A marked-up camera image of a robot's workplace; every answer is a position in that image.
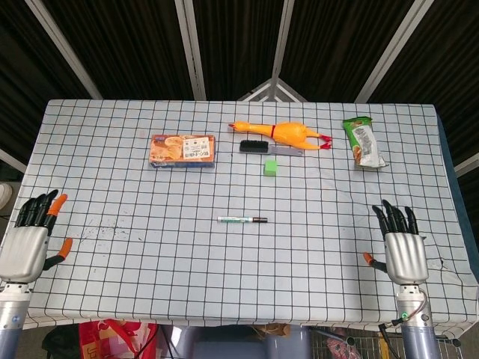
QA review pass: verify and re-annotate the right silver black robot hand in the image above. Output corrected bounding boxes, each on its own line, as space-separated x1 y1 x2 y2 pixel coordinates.
362 199 430 286

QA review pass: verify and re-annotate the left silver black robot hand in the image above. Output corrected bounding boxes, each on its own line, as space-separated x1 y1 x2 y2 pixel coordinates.
0 189 73 284

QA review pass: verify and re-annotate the white shoe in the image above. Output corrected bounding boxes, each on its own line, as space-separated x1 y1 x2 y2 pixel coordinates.
0 182 13 211

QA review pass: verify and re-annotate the black bag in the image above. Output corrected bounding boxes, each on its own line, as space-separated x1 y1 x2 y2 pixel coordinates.
43 325 82 359

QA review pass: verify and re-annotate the green snack bag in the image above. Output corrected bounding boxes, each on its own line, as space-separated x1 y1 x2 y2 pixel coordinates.
343 117 388 171

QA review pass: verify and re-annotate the white checkered tablecloth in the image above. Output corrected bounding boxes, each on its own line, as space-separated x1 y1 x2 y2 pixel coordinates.
0 98 479 336

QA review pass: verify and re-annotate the red plastic bag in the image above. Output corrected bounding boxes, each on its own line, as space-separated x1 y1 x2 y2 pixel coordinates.
77 319 160 359

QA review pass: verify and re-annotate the brown paper bag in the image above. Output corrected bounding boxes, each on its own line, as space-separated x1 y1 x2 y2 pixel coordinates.
249 323 292 340

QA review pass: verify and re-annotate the yellow rubber chicken toy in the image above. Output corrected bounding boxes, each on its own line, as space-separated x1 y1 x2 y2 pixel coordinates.
228 120 333 151

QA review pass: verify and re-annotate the orange biscuit box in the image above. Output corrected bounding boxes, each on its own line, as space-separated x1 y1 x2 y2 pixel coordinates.
148 134 217 170

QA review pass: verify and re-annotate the grey-blue plastic chair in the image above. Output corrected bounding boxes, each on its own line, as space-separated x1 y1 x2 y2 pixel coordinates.
170 324 314 359

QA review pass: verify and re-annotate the right arm wrist cable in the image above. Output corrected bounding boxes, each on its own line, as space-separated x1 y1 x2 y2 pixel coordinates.
378 289 430 359

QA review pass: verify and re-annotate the white metal frame bar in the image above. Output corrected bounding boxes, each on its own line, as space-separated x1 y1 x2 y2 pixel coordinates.
454 151 479 177
174 0 207 100
354 0 437 102
0 147 28 174
24 0 104 100
269 0 296 82

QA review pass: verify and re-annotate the wire mesh basket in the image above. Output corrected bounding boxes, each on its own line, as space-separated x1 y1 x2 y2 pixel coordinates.
310 325 461 359

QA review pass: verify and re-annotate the black brush grey handle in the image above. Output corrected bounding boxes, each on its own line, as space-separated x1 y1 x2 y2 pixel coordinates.
239 140 304 157

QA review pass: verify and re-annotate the white triangular metal frame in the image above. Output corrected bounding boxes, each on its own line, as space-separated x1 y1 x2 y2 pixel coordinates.
237 77 308 102

